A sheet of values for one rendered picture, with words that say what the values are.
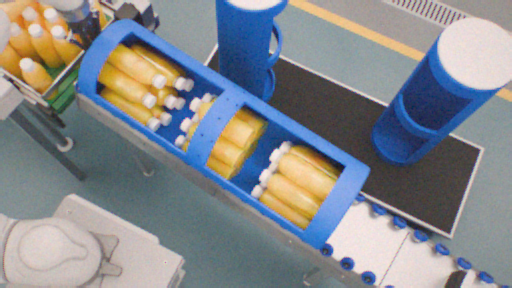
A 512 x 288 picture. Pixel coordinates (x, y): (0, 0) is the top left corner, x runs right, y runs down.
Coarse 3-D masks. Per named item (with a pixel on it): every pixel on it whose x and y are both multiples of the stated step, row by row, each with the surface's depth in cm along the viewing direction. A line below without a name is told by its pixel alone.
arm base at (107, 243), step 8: (104, 240) 139; (112, 240) 140; (104, 248) 138; (112, 248) 139; (104, 256) 137; (104, 264) 135; (112, 264) 136; (96, 272) 133; (104, 272) 135; (112, 272) 135; (120, 272) 137; (96, 280) 135
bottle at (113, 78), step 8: (104, 64) 152; (104, 72) 151; (112, 72) 151; (120, 72) 152; (104, 80) 151; (112, 80) 151; (120, 80) 150; (128, 80) 150; (112, 88) 152; (120, 88) 150; (128, 88) 150; (136, 88) 150; (144, 88) 151; (128, 96) 150; (136, 96) 150; (144, 96) 150; (144, 104) 153
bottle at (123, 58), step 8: (120, 48) 149; (128, 48) 151; (112, 56) 149; (120, 56) 148; (128, 56) 148; (136, 56) 149; (112, 64) 151; (120, 64) 149; (128, 64) 148; (136, 64) 147; (144, 64) 148; (152, 64) 150; (128, 72) 149; (136, 72) 148; (144, 72) 147; (152, 72) 148; (136, 80) 150; (144, 80) 148; (152, 80) 148
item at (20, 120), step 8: (16, 112) 177; (16, 120) 179; (24, 120) 183; (24, 128) 186; (32, 128) 191; (32, 136) 194; (40, 136) 199; (40, 144) 202; (48, 144) 208; (48, 152) 212; (56, 152) 217; (56, 160) 226; (64, 160) 228; (72, 168) 239; (80, 176) 252
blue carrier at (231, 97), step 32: (128, 32) 147; (96, 64) 144; (192, 64) 147; (96, 96) 150; (192, 96) 167; (224, 96) 141; (160, 128) 163; (224, 128) 139; (288, 128) 140; (192, 160) 144; (256, 160) 163; (352, 160) 140; (352, 192) 132; (288, 224) 139; (320, 224) 133
